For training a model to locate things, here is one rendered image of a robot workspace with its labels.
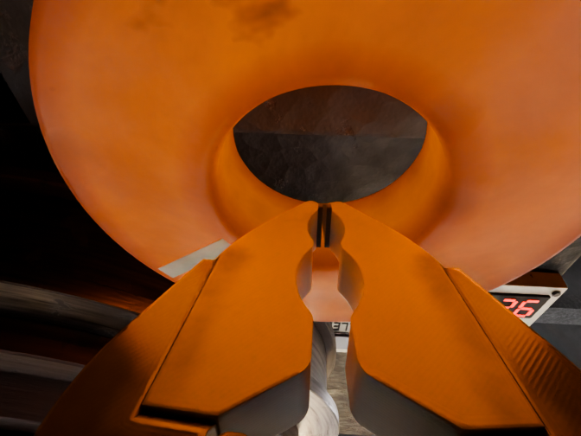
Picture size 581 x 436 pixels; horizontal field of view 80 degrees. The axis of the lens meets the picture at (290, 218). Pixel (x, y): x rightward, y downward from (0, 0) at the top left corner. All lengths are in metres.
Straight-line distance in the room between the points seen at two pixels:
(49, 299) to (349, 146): 0.22
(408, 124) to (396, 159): 0.09
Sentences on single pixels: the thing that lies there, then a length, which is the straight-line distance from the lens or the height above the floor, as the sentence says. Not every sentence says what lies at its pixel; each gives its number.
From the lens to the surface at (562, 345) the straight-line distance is 9.35.
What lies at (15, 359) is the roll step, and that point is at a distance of 0.23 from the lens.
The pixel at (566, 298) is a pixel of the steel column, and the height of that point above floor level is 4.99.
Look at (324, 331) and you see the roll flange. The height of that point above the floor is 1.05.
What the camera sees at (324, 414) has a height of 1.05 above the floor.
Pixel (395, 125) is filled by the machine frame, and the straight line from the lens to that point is 0.21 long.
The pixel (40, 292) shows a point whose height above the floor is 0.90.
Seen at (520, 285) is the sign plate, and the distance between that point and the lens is 0.43.
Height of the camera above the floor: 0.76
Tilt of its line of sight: 45 degrees up
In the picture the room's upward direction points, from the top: 180 degrees counter-clockwise
